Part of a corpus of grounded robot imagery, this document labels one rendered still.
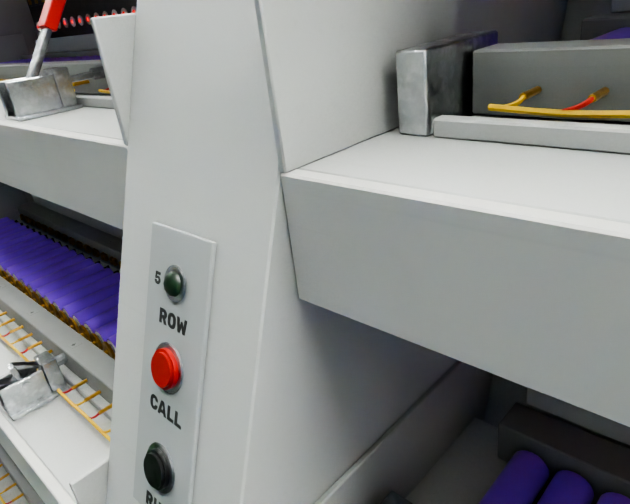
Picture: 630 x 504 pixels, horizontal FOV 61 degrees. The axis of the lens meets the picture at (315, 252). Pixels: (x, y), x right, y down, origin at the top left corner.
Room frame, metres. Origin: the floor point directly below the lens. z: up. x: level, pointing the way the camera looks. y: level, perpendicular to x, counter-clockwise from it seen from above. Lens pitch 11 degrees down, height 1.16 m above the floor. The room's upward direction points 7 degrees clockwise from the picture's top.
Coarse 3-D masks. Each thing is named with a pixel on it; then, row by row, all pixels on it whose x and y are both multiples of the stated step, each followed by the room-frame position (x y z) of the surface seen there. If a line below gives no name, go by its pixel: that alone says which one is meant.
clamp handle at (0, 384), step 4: (8, 368) 0.34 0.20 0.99; (12, 368) 0.34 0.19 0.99; (16, 368) 0.34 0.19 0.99; (12, 372) 0.34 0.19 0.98; (16, 372) 0.34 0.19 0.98; (16, 376) 0.34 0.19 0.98; (20, 376) 0.34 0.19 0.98; (0, 380) 0.34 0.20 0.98; (4, 380) 0.34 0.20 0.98; (8, 380) 0.34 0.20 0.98; (12, 380) 0.34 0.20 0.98; (16, 380) 0.34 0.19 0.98; (0, 384) 0.33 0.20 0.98; (4, 384) 0.33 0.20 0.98; (8, 384) 0.34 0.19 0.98; (0, 388) 0.33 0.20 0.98; (4, 388) 0.33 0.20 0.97
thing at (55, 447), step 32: (0, 192) 0.73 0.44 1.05; (96, 224) 0.61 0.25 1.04; (0, 352) 0.41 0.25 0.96; (32, 352) 0.41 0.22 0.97; (0, 416) 0.34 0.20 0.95; (32, 416) 0.33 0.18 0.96; (64, 416) 0.33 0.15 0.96; (32, 448) 0.30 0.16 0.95; (64, 448) 0.30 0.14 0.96; (96, 448) 0.30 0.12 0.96; (32, 480) 0.31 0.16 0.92; (64, 480) 0.28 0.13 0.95; (96, 480) 0.22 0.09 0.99
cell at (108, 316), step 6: (108, 312) 0.42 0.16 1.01; (114, 312) 0.42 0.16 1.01; (96, 318) 0.41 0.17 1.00; (102, 318) 0.42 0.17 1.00; (108, 318) 0.42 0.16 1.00; (114, 318) 0.42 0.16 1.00; (84, 324) 0.41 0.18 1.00; (90, 324) 0.41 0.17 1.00; (96, 324) 0.41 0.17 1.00; (102, 324) 0.41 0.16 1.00; (90, 330) 0.41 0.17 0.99
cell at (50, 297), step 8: (96, 272) 0.50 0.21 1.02; (104, 272) 0.50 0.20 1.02; (112, 272) 0.50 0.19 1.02; (80, 280) 0.49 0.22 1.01; (88, 280) 0.49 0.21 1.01; (96, 280) 0.49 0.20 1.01; (64, 288) 0.47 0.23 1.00; (72, 288) 0.48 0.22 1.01; (80, 288) 0.48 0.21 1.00; (48, 296) 0.46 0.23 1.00; (56, 296) 0.46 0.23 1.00; (48, 304) 0.46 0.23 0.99
